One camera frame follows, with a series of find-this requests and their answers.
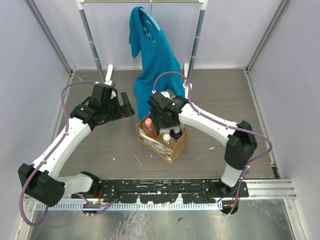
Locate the metal clothes rack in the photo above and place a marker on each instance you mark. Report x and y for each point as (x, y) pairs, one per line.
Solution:
(107, 77)

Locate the white cap clear bottle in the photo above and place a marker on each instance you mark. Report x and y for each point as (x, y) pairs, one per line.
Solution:
(167, 141)

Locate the aluminium front rail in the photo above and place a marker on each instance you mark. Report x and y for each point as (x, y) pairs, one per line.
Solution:
(263, 188)

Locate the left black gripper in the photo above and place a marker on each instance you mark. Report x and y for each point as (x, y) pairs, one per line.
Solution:
(119, 107)

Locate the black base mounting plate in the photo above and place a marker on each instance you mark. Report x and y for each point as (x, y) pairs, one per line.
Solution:
(160, 191)

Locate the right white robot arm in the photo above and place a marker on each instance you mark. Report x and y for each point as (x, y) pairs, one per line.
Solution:
(239, 143)

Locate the white slotted cable duct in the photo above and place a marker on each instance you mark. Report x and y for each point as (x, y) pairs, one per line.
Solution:
(178, 205)

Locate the right aluminium frame post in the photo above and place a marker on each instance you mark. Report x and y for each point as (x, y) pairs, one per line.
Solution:
(269, 30)

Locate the teal t-shirt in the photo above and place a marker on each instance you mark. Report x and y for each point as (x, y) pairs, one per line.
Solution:
(147, 39)

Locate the aluminium frame post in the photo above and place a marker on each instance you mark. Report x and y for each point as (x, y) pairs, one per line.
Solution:
(269, 30)
(48, 34)

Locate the left aluminium frame post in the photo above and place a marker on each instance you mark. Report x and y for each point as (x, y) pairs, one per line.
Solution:
(48, 34)

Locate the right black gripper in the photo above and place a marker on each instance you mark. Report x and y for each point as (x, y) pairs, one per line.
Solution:
(158, 124)

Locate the blue orange spray bottle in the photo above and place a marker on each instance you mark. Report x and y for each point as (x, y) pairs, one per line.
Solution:
(176, 133)

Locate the pink cap peach bottle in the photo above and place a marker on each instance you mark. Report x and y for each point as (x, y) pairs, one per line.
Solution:
(149, 129)

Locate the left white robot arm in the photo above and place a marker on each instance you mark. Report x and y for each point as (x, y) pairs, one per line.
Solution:
(41, 180)

